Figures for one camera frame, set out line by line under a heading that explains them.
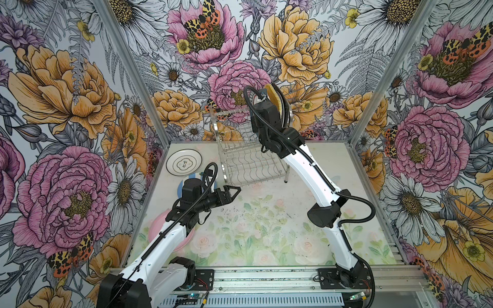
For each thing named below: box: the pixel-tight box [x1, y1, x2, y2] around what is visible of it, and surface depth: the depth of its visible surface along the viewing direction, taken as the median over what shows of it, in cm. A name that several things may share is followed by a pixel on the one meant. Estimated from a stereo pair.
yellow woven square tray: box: [264, 83, 284, 120], surface depth 76 cm
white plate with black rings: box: [165, 148, 203, 177], surface depth 114 cm
